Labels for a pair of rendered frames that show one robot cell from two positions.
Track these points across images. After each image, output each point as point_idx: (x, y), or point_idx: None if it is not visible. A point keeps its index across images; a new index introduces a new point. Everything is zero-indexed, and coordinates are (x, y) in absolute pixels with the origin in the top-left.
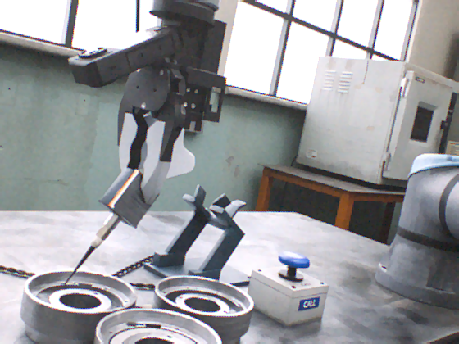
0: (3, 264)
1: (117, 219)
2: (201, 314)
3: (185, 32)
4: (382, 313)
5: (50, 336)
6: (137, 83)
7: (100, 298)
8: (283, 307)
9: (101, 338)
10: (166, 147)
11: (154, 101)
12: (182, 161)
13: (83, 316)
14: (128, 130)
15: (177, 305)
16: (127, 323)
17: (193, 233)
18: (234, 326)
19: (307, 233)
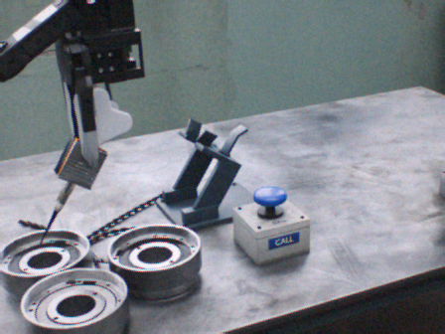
0: (28, 216)
1: (71, 185)
2: (131, 270)
3: (80, 1)
4: (399, 237)
5: (13, 293)
6: (59, 56)
7: (63, 255)
8: (252, 247)
9: (22, 302)
10: (82, 119)
11: (68, 76)
12: (115, 123)
13: (28, 279)
14: (68, 99)
15: (114, 262)
16: (67, 282)
17: (201, 165)
18: (166, 278)
19: (406, 122)
